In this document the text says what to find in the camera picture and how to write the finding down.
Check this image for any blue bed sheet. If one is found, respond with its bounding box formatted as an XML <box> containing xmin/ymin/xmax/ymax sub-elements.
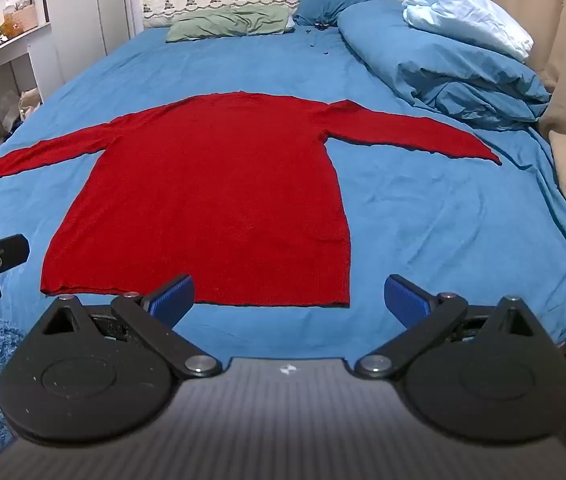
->
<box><xmin>0</xmin><ymin>25</ymin><xmax>566</xmax><ymax>361</ymax></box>

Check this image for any blue bunched duvet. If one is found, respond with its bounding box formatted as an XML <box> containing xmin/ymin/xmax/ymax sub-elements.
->
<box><xmin>338</xmin><ymin>0</ymin><xmax>554</xmax><ymax>131</ymax></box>

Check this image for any wicker basket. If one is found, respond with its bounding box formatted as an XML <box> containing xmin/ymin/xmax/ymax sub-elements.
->
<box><xmin>12</xmin><ymin>2</ymin><xmax>40</xmax><ymax>32</ymax></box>

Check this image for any red knit sweater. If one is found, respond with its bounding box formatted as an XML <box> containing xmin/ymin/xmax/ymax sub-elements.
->
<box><xmin>0</xmin><ymin>91</ymin><xmax>502</xmax><ymax>308</ymax></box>

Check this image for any light blue folded blanket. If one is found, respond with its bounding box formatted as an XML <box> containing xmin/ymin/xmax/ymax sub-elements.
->
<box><xmin>402</xmin><ymin>0</ymin><xmax>534</xmax><ymax>62</ymax></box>

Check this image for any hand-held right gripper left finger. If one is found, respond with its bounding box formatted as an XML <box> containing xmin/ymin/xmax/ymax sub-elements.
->
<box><xmin>38</xmin><ymin>274</ymin><xmax>224</xmax><ymax>378</ymax></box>

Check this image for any white wardrobe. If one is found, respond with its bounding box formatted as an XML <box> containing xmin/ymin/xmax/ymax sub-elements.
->
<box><xmin>38</xmin><ymin>0</ymin><xmax>132</xmax><ymax>87</ymax></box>

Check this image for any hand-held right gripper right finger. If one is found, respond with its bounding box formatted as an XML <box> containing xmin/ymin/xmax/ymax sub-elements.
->
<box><xmin>354</xmin><ymin>274</ymin><xmax>541</xmax><ymax>378</ymax></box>

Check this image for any green pillow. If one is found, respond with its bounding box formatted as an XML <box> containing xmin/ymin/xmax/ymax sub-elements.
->
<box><xmin>165</xmin><ymin>5</ymin><xmax>295</xmax><ymax>43</ymax></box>

